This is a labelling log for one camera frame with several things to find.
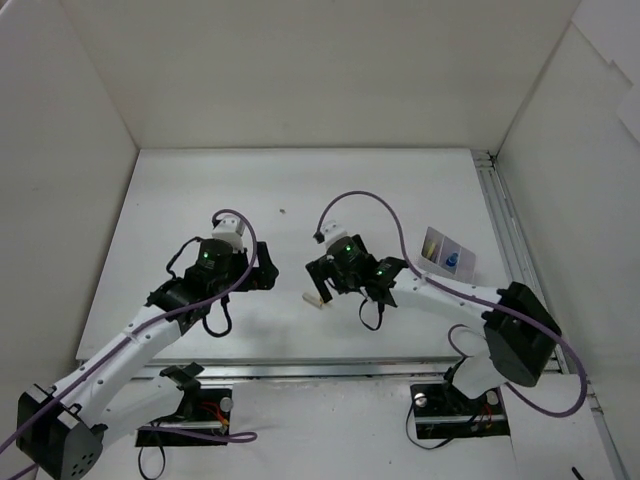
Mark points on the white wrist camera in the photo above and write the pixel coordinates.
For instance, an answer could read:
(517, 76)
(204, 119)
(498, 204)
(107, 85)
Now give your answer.
(329, 232)
(230, 229)

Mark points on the beige eraser block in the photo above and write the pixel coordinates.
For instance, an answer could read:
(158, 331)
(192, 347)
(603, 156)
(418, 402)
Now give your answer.
(311, 299)

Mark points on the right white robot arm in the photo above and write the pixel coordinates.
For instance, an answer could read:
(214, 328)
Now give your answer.
(519, 332)

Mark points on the front aluminium rail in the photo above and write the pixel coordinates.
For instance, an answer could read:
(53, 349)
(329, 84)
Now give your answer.
(372, 368)

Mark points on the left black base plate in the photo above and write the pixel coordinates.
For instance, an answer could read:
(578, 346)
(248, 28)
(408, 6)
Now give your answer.
(203, 422)

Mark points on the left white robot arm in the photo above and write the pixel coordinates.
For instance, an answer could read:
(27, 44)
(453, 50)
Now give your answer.
(65, 428)

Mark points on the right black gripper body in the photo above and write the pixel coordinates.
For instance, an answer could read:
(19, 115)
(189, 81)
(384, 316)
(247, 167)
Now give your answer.
(323, 273)

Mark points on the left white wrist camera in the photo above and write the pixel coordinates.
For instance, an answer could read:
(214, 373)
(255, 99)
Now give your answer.
(230, 229)

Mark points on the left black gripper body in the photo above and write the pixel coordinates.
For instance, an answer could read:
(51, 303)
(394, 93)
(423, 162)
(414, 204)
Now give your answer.
(261, 270)

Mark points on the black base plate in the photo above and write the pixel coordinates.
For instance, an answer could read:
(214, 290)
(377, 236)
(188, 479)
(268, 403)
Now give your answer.
(440, 415)
(203, 422)

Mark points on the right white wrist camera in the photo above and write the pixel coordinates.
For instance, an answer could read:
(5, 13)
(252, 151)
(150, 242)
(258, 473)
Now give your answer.
(329, 232)

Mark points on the clear blue spray bottle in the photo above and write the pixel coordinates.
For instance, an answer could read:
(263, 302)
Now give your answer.
(452, 260)

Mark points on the white container box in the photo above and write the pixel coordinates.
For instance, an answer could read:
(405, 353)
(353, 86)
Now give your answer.
(465, 269)

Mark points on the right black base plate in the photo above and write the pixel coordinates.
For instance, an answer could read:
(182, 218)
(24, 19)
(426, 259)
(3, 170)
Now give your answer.
(440, 415)

